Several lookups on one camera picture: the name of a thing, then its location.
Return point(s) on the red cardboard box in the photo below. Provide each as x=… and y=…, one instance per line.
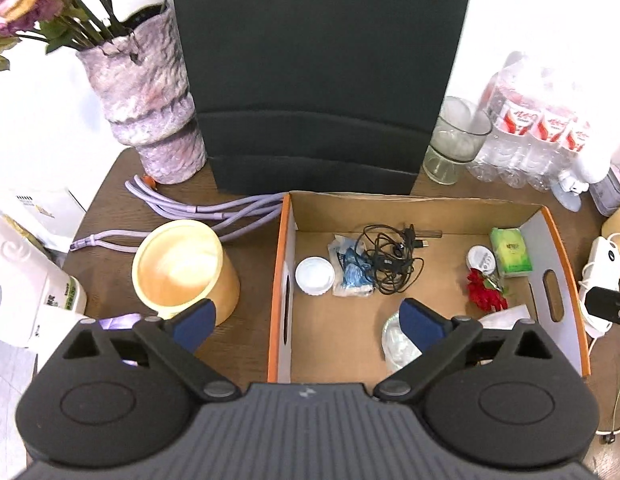
x=335, y=332

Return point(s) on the mottled purple vase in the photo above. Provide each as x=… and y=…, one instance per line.
x=144, y=100

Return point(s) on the white paper piece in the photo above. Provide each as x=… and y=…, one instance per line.
x=505, y=316

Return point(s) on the purple tissue pack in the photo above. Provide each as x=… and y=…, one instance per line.
x=119, y=321

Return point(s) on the pack of water bottles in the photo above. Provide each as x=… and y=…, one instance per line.
x=530, y=130

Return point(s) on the clear bag with blue item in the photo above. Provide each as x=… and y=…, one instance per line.
x=350, y=276

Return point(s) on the white carton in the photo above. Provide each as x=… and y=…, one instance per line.
x=44, y=215

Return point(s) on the black paper bag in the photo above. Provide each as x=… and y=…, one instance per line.
x=315, y=60

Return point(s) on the red artificial rose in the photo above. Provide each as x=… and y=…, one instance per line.
x=482, y=295

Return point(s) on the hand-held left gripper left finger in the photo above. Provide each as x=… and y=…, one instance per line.
x=194, y=322

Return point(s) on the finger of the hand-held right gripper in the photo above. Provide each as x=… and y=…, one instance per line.
x=607, y=305

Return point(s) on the green tissue packet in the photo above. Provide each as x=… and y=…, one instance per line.
x=512, y=252

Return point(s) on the iridescent plastic bag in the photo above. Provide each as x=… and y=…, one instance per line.
x=395, y=340

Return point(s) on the white detergent jug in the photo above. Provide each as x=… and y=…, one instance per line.
x=19, y=280

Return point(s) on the small grey box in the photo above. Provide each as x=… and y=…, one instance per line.
x=612, y=192

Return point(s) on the yellow mug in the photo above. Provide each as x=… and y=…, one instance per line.
x=189, y=270

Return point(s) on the white robot figure speaker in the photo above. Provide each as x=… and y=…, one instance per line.
x=575, y=185

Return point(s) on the white ribbed lid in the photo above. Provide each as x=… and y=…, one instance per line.
x=315, y=275

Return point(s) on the small round white container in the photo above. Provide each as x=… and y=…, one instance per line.
x=481, y=260

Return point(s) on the clear glass cup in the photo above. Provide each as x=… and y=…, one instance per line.
x=455, y=145

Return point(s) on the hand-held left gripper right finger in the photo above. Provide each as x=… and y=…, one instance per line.
x=422, y=325

